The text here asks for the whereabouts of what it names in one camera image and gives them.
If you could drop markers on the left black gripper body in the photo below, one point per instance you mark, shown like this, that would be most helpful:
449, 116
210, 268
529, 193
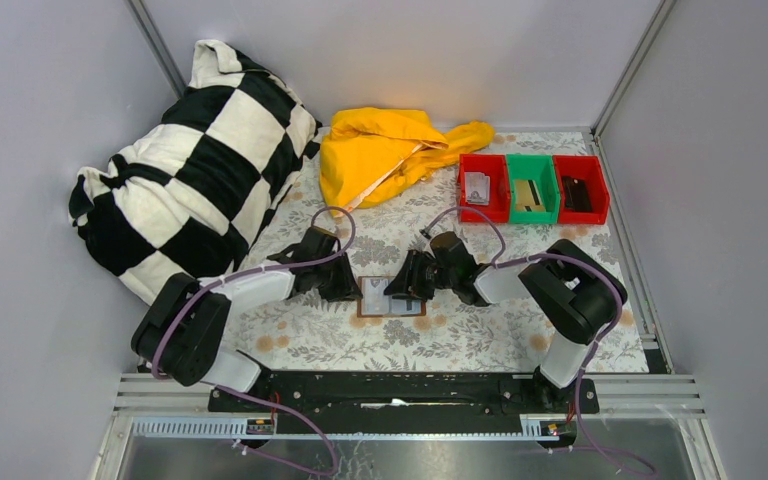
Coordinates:
336, 277

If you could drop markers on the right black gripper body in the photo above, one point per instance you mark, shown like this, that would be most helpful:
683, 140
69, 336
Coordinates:
413, 275

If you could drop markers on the brown leather card holder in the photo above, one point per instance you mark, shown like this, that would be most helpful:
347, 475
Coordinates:
384, 316

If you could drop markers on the gold card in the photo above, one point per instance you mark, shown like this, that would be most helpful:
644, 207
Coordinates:
527, 196

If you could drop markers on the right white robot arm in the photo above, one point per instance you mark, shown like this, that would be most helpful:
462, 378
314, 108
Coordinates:
579, 297

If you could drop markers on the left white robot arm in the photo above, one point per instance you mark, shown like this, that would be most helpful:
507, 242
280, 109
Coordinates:
181, 334

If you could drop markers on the silver striped card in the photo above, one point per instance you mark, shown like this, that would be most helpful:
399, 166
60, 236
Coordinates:
406, 307

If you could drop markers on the silver diamond VIP card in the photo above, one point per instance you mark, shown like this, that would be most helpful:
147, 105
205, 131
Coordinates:
375, 301

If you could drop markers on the black card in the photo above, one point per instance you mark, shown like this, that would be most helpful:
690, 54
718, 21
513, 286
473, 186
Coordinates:
576, 195

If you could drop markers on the left red bin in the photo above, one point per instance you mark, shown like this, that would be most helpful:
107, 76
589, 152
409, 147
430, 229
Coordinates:
495, 166

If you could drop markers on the red bin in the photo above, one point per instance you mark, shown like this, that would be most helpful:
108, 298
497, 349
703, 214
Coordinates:
589, 169
495, 166

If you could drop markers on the yellow cloth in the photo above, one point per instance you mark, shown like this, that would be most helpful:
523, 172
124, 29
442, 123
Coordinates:
372, 155

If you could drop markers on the green bin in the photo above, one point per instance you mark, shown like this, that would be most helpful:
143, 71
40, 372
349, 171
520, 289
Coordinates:
541, 169

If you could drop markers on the black white checkered pillow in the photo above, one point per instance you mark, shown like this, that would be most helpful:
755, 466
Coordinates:
194, 194

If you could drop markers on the right red bin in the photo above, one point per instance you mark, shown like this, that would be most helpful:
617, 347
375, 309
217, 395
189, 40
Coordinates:
589, 169

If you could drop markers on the aluminium frame rail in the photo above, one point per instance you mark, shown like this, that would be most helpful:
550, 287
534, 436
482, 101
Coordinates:
648, 396

